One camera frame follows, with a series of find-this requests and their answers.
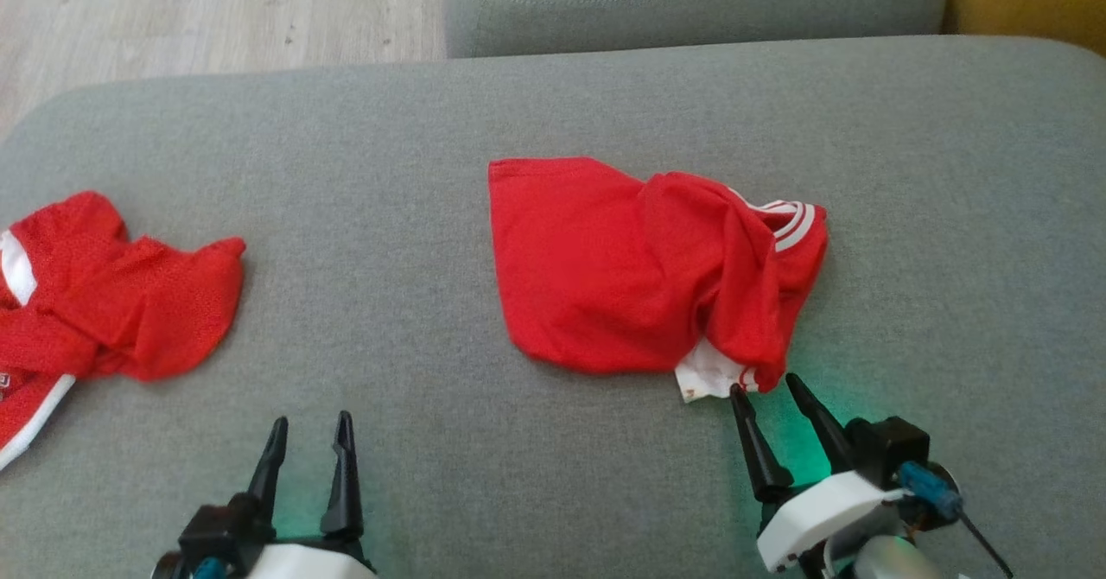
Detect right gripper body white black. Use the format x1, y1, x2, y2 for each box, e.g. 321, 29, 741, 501
758, 469, 908, 579

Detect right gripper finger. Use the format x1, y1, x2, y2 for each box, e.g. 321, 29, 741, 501
730, 383, 794, 504
785, 373, 856, 476

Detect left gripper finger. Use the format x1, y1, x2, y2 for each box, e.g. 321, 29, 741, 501
321, 410, 365, 541
247, 417, 289, 524

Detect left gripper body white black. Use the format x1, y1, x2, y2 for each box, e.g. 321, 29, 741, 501
233, 519, 378, 579

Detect red Bulls basketball shorts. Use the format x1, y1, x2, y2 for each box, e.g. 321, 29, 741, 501
0, 190, 247, 474

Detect red Bulls basketball jersey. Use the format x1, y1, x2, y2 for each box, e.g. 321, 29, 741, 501
488, 156, 829, 403

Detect large grey sofa seat cushion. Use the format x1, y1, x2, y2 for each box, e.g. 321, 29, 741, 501
0, 35, 1106, 579

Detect small grey sofa cushion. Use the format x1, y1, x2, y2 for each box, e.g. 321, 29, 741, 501
443, 0, 947, 60

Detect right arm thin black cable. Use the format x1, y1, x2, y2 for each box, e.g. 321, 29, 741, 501
955, 510, 1014, 579

